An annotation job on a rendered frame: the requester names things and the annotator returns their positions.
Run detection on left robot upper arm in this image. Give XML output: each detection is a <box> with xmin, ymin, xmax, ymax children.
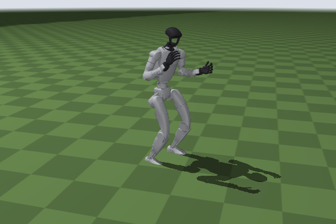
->
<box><xmin>178</xmin><ymin>49</ymin><xmax>186</xmax><ymax>77</ymax></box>

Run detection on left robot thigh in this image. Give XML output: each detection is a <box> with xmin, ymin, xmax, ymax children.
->
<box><xmin>168</xmin><ymin>89</ymin><xmax>191</xmax><ymax>131</ymax></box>

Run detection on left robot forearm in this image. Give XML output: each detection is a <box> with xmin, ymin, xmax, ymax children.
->
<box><xmin>185</xmin><ymin>69</ymin><xmax>199</xmax><ymax>77</ymax></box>

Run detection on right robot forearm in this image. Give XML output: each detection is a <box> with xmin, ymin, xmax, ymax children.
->
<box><xmin>143</xmin><ymin>64</ymin><xmax>165</xmax><ymax>79</ymax></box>

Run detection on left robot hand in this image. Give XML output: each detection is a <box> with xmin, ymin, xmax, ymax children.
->
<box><xmin>196</xmin><ymin>61</ymin><xmax>213</xmax><ymax>76</ymax></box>

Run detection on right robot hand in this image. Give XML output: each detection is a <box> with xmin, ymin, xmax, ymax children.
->
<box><xmin>163</xmin><ymin>51</ymin><xmax>180</xmax><ymax>71</ymax></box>

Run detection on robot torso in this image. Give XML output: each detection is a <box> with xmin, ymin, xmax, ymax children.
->
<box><xmin>152</xmin><ymin>46</ymin><xmax>181</xmax><ymax>101</ymax></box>

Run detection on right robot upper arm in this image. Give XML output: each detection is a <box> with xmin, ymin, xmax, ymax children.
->
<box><xmin>144</xmin><ymin>50</ymin><xmax>161</xmax><ymax>81</ymax></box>

